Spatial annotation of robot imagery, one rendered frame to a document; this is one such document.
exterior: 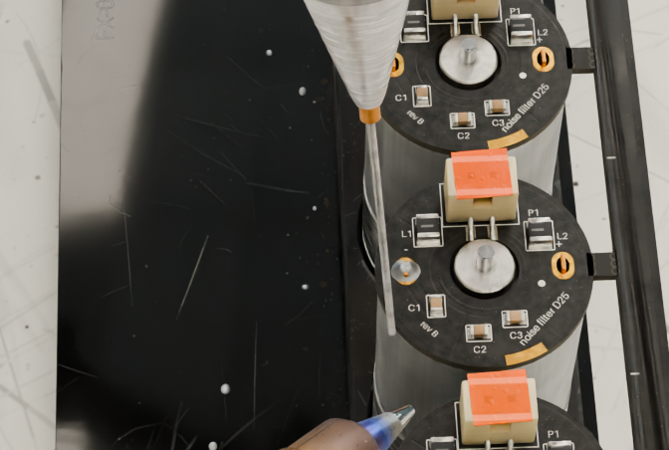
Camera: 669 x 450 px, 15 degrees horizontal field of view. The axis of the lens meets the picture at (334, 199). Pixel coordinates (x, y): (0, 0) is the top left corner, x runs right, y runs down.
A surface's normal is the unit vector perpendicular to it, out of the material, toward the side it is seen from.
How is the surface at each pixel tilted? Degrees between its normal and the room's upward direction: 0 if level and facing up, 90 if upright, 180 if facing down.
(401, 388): 90
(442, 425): 0
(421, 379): 90
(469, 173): 0
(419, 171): 90
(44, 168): 0
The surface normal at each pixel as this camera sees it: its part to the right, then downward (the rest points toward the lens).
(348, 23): -0.15, 0.83
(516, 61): 0.00, -0.49
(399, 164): -0.65, 0.66
